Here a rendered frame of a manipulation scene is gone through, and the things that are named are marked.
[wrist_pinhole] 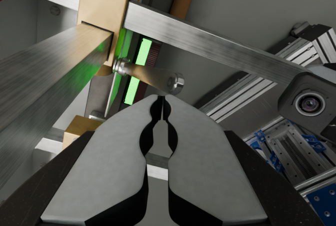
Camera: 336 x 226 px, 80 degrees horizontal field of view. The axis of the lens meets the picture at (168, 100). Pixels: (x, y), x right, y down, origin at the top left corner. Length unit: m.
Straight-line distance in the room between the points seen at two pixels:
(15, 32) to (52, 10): 0.09
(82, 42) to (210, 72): 1.07
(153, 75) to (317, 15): 1.25
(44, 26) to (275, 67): 0.50
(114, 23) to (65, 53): 0.10
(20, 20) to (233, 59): 0.43
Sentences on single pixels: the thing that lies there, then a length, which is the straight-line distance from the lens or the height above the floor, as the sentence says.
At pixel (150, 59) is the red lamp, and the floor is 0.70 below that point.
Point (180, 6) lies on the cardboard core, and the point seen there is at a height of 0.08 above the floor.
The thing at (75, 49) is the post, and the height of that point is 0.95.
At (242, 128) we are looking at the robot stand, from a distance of 1.22.
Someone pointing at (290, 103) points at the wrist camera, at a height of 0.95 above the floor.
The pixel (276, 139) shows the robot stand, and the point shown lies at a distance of 1.12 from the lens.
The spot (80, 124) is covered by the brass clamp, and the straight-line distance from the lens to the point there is 0.38.
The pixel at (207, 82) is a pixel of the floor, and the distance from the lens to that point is 1.25.
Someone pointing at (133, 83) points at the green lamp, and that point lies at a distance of 0.46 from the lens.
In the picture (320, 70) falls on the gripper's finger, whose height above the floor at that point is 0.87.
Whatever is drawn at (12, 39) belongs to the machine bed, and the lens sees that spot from 0.53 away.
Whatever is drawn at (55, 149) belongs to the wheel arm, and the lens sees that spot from 0.41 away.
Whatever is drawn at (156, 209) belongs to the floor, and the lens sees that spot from 2.13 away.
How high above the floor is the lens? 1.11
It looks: 60 degrees down
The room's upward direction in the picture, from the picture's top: 180 degrees counter-clockwise
